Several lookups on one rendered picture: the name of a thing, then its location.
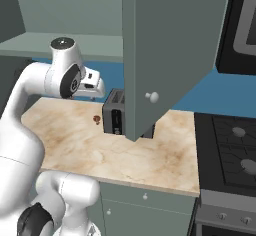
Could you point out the dark grey toaster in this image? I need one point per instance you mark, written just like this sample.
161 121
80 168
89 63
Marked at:
112 113

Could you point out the black and grey stove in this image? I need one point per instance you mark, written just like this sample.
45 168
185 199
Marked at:
226 160

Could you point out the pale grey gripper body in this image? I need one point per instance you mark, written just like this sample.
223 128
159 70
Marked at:
97 91

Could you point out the grey green open cabinet door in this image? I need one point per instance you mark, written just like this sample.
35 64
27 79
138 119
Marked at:
166 46

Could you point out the black microwave oven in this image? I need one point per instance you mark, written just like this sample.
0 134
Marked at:
238 26

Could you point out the dark grey green cabinet door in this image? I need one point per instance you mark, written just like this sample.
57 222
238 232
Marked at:
10 13

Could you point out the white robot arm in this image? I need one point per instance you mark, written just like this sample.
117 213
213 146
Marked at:
20 140

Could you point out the small white drawer knob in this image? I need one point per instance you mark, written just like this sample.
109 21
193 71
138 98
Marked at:
145 196

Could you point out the grey green base cupboard door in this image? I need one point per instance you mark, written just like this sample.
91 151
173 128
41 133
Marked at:
146 221

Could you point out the dark grey green tall cabinet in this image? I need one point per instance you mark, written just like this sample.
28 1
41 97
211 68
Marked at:
10 76

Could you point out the grey green drawer front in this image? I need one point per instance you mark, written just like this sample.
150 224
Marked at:
160 198

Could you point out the white round door knob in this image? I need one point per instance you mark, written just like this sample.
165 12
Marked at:
152 96

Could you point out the small white cupboard knob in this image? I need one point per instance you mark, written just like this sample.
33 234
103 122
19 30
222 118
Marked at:
108 211

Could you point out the grey stove knob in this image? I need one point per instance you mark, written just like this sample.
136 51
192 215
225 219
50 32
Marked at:
247 220
222 216

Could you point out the grey green wall cabinet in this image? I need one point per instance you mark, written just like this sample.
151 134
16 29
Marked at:
66 13

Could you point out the small brown round object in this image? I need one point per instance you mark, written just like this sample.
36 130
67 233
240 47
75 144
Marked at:
97 119

